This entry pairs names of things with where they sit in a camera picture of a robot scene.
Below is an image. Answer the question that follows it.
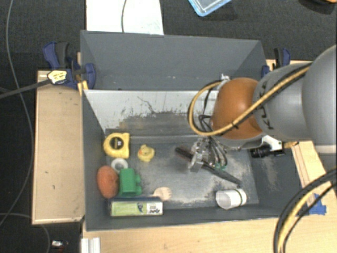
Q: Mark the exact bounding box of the black cylinder on white bracket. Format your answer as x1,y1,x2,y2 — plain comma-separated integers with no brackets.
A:
250,135,286,159

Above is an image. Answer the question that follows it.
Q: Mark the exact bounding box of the long black tool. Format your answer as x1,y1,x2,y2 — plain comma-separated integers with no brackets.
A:
175,147,243,187

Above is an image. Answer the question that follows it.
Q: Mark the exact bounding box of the pale wood board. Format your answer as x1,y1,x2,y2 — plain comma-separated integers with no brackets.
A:
31,70,86,225

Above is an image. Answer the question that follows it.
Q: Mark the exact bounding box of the green toy block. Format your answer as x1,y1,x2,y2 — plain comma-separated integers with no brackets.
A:
117,168,143,198

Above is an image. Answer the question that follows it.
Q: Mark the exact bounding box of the grey metal bin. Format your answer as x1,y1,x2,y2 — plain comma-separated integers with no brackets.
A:
80,30,304,232

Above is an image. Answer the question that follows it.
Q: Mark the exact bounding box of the orange ball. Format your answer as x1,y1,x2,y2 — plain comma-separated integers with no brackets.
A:
96,165,121,199

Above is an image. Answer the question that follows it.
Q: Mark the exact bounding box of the white plastic cup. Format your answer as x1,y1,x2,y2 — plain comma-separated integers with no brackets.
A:
215,188,248,210

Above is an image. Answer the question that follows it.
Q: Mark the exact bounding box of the beige toy hand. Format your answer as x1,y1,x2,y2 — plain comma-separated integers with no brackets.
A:
153,187,173,202

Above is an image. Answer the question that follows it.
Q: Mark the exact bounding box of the yellow tape measure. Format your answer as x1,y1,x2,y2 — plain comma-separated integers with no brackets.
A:
102,132,131,160

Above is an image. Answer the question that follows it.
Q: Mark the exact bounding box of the yellow rubber duck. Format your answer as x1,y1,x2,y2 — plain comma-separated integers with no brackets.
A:
137,144,156,163

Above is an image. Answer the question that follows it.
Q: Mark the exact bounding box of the white tape roll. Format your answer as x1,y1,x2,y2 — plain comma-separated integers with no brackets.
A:
110,158,129,173

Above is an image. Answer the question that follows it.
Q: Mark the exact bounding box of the green and white box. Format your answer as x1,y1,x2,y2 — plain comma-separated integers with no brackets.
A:
108,197,165,218

